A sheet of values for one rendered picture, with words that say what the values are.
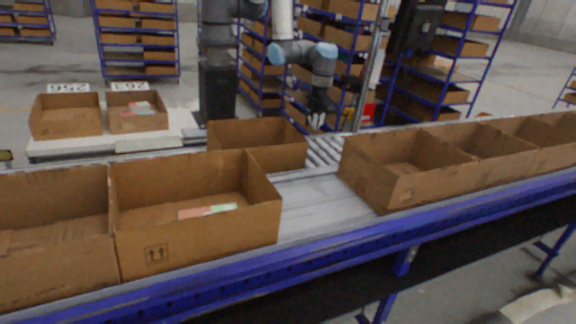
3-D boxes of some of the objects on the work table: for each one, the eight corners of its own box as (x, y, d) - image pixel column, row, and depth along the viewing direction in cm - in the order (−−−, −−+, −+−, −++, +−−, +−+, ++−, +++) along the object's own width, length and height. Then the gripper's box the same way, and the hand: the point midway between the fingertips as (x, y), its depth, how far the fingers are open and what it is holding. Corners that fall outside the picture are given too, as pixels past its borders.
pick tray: (101, 107, 191) (98, 91, 186) (103, 136, 163) (100, 117, 158) (41, 111, 179) (37, 93, 174) (32, 142, 150) (26, 121, 145)
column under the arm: (190, 112, 201) (188, 57, 184) (231, 110, 212) (233, 58, 195) (200, 130, 181) (198, 70, 165) (244, 126, 192) (247, 69, 176)
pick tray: (157, 104, 205) (157, 89, 200) (169, 130, 176) (168, 112, 172) (106, 107, 192) (103, 91, 187) (111, 135, 164) (107, 117, 159)
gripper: (323, 81, 150) (316, 123, 160) (306, 82, 146) (300, 125, 156) (334, 86, 143) (325, 130, 154) (316, 87, 139) (309, 133, 150)
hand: (316, 128), depth 152 cm, fingers closed
